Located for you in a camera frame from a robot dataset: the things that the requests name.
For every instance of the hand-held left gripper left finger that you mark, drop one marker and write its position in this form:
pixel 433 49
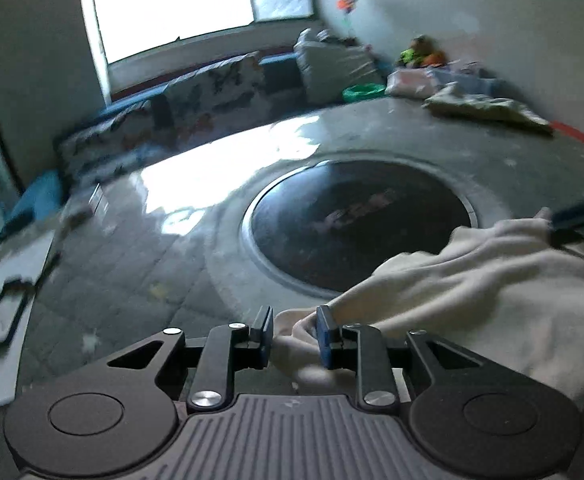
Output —
pixel 267 342

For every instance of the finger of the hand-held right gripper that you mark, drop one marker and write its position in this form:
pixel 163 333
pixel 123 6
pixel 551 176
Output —
pixel 571 216

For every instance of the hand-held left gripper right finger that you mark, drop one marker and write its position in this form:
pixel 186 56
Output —
pixel 325 342

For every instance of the cream garment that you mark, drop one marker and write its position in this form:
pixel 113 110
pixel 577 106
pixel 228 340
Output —
pixel 481 290

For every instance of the red strip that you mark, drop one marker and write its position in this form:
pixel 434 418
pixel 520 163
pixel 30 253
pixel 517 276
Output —
pixel 574 132

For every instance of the dark round table inset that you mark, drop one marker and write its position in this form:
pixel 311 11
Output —
pixel 332 220

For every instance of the yellow-green patterned cloth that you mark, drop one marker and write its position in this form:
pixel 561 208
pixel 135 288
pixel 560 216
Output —
pixel 486 107

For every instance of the pink white bag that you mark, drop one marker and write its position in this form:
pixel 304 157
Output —
pixel 414 82

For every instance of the small white box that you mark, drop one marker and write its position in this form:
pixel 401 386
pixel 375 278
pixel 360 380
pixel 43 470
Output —
pixel 98 199

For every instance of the colourful plush toy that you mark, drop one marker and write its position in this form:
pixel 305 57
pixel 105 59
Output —
pixel 419 52

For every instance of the green basin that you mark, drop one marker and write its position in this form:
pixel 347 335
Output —
pixel 362 92

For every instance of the patterned sofa cushion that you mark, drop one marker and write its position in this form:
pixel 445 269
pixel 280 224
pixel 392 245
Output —
pixel 192 105

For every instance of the white paper sheet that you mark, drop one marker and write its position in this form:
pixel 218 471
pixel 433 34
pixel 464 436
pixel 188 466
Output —
pixel 17 255

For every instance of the blue seat cushion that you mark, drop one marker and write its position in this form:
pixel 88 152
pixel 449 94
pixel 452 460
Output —
pixel 34 202

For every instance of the plastic-wrapped bundle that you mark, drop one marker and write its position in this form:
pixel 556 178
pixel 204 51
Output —
pixel 332 65

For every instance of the window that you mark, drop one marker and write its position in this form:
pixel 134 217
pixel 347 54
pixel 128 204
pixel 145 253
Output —
pixel 177 5

